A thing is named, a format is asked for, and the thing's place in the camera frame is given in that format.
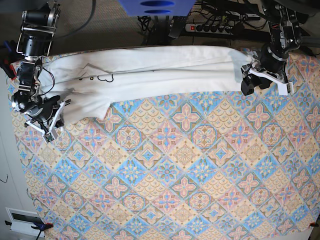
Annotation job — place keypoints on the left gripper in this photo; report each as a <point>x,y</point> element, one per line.
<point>272,60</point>

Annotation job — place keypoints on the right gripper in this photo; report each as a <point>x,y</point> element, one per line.
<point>44,111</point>

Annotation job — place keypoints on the white printed T-shirt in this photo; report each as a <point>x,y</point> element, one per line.
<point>92,81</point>

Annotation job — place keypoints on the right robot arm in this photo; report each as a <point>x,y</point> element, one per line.
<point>34,48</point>

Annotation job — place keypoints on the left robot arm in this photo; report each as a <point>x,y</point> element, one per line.
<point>283,18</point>

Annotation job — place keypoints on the white power strip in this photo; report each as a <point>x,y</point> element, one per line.
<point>208,29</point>

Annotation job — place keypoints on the red black table clamp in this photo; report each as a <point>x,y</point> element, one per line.
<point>8,55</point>

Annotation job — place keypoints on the patterned tablecloth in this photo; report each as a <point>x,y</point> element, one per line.
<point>197,166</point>

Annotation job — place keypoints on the blue orange spring clamp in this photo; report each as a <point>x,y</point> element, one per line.
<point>41,225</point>

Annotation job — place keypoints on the blue plastic bin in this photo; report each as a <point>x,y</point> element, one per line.
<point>136,8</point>

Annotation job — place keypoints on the orange clamp at right edge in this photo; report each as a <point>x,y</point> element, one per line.
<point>314,225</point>

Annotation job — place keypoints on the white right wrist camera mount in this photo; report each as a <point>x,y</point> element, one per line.
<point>49,134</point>

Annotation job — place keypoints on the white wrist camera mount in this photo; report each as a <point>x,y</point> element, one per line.
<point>49,134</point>
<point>284,87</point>

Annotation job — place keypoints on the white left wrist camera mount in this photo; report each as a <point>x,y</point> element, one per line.
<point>284,87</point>

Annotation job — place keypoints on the white wall socket box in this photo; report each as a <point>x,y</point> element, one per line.
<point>25,216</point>

